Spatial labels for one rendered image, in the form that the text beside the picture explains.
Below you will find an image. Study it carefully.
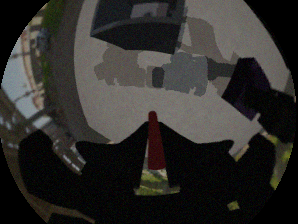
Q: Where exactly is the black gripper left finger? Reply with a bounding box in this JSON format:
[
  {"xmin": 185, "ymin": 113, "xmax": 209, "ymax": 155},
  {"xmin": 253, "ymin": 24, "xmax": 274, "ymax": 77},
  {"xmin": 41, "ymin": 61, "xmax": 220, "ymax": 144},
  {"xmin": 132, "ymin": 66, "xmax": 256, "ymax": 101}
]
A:
[{"xmin": 74, "ymin": 121, "xmax": 149, "ymax": 189}]

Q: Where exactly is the dark red peg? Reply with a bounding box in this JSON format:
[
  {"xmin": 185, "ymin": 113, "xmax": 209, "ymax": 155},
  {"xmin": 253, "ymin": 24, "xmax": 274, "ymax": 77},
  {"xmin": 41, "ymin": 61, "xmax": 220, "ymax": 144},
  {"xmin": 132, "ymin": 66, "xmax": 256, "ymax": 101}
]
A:
[{"xmin": 148, "ymin": 111, "xmax": 166, "ymax": 171}]

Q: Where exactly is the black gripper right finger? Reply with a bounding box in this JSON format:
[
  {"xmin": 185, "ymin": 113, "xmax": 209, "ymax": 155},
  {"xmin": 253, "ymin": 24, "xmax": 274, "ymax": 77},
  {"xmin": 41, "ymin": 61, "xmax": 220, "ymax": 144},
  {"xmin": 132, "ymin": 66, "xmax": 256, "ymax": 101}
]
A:
[{"xmin": 158, "ymin": 123, "xmax": 234, "ymax": 188}]

